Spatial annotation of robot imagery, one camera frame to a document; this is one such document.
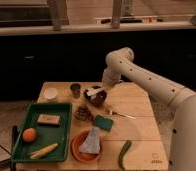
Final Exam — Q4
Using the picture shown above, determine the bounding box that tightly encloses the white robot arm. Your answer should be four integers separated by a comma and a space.
102, 47, 196, 171

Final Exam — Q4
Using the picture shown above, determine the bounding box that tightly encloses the purple bowl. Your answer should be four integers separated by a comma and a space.
84, 86, 107, 107

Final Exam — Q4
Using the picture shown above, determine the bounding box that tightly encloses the small white bowl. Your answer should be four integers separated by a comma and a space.
43, 88, 58, 101

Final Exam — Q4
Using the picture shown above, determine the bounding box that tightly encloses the small metal cup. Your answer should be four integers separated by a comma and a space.
70, 83, 81, 99

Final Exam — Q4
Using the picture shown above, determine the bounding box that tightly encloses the brown pine cone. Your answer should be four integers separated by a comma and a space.
74, 105, 94, 121

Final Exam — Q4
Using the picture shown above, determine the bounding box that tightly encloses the teal sponge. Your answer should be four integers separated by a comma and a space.
94, 115, 114, 132

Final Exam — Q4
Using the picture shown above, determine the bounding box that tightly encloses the wooden table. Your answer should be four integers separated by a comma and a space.
16, 83, 168, 171

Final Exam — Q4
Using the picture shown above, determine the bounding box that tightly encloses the grey cloth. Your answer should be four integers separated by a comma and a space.
79, 127, 100, 154

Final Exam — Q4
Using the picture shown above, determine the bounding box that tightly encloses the tan wooden block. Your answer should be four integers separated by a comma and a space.
37, 114, 60, 125

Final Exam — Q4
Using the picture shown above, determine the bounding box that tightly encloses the green plastic tray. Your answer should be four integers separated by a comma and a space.
12, 103, 72, 163

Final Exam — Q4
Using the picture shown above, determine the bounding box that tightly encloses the orange plate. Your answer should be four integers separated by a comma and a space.
70, 131, 103, 164

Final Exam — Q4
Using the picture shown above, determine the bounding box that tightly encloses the orange fruit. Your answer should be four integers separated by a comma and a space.
22, 128, 37, 143

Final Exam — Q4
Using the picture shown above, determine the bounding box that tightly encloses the yellow corn cob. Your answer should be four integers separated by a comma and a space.
30, 143, 58, 159

